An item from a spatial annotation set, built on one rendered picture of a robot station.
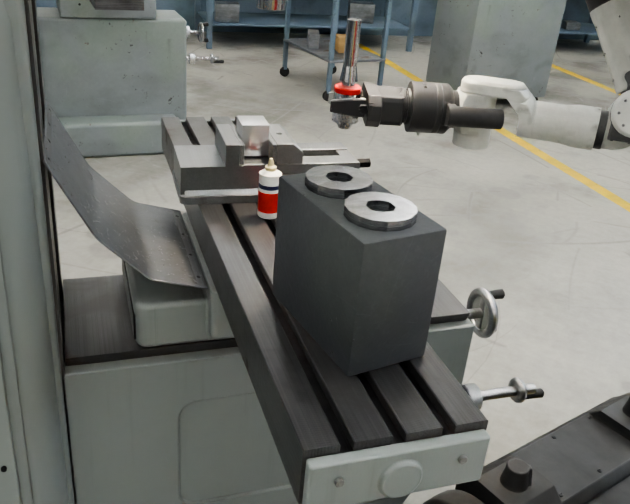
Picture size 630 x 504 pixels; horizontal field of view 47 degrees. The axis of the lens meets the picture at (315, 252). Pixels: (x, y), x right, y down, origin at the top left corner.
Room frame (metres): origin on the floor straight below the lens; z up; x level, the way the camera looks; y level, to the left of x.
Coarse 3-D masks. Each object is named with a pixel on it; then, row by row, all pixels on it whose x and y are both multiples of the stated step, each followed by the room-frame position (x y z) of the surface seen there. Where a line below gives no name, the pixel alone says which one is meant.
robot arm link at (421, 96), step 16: (368, 96) 1.20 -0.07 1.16; (384, 96) 1.21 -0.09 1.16; (400, 96) 1.22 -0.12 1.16; (416, 96) 1.21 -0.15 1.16; (432, 96) 1.22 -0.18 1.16; (368, 112) 1.19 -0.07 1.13; (384, 112) 1.20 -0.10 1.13; (400, 112) 1.20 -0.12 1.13; (416, 112) 1.21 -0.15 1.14; (432, 112) 1.21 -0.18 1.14; (416, 128) 1.22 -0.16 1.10; (432, 128) 1.22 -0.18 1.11
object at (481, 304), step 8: (480, 288) 1.43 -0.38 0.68; (472, 296) 1.45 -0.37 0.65; (480, 296) 1.42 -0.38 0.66; (488, 296) 1.40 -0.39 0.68; (496, 296) 1.41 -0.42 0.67; (504, 296) 1.42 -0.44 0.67; (472, 304) 1.45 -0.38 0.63; (480, 304) 1.42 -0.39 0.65; (488, 304) 1.38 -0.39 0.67; (496, 304) 1.38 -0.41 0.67; (472, 312) 1.40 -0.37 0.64; (480, 312) 1.40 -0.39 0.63; (488, 312) 1.38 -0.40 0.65; (496, 312) 1.37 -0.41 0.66; (472, 320) 1.43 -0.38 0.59; (480, 320) 1.41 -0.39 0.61; (488, 320) 1.37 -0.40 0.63; (496, 320) 1.36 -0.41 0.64; (480, 328) 1.40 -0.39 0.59; (488, 328) 1.36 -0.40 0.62; (496, 328) 1.36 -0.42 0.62; (480, 336) 1.39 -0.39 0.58; (488, 336) 1.37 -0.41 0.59
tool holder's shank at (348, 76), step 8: (352, 24) 1.23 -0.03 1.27; (360, 24) 1.24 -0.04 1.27; (352, 32) 1.23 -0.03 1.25; (352, 40) 1.23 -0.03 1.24; (344, 48) 1.24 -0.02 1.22; (352, 48) 1.23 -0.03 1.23; (344, 56) 1.24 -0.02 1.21; (352, 56) 1.23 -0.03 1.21; (344, 64) 1.23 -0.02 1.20; (352, 64) 1.23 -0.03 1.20; (344, 72) 1.23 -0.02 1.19; (352, 72) 1.23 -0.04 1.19; (344, 80) 1.23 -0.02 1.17; (352, 80) 1.23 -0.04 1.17
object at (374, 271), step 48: (288, 192) 0.88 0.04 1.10; (336, 192) 0.85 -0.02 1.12; (384, 192) 0.88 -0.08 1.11; (288, 240) 0.88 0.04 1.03; (336, 240) 0.77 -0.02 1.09; (384, 240) 0.74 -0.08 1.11; (432, 240) 0.77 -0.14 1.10; (288, 288) 0.87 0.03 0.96; (336, 288) 0.76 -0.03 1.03; (384, 288) 0.74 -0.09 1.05; (432, 288) 0.78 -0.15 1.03; (336, 336) 0.75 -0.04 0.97; (384, 336) 0.75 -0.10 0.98
